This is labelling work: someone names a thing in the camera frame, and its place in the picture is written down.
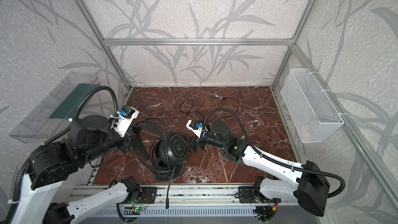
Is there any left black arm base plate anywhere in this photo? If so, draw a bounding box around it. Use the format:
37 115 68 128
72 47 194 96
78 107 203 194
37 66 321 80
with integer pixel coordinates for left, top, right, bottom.
137 187 158 204

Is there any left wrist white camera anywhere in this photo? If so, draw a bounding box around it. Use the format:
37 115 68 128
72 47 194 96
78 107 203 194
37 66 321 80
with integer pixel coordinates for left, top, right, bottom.
110 105 140 138

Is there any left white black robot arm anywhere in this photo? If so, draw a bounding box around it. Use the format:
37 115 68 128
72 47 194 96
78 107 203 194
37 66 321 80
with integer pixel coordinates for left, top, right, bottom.
5 86 149 224

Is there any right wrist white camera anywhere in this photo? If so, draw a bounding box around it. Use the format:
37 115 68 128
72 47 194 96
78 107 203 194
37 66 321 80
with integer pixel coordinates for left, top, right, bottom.
186 120 209 139

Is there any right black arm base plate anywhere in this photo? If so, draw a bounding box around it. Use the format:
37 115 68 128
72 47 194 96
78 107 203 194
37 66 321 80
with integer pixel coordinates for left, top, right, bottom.
234 186 258 203

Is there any green lit circuit board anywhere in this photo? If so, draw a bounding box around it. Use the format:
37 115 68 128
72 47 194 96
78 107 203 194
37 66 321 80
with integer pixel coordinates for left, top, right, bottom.
131 205 147 215

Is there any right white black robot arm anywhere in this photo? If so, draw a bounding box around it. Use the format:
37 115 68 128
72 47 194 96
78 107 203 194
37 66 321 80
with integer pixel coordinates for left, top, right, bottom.
186 118 346 217

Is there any clear plastic wall tray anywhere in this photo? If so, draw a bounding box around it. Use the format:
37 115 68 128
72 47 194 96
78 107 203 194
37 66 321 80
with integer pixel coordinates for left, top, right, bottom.
9 72 101 144

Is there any white wire mesh basket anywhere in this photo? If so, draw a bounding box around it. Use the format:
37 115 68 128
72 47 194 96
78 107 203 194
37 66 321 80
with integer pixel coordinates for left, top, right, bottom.
281 68 344 143

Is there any wrist white camera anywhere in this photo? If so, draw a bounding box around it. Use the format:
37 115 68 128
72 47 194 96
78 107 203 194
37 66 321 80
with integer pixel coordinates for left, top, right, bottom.
110 105 140 138
186 120 209 139

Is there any small headphones black cable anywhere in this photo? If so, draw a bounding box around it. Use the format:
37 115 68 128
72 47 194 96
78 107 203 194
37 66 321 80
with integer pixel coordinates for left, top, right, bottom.
178 95 240 122

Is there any aluminium front rail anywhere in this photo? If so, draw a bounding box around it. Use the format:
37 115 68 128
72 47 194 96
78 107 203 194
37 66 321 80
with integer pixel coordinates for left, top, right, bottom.
69 184 327 207

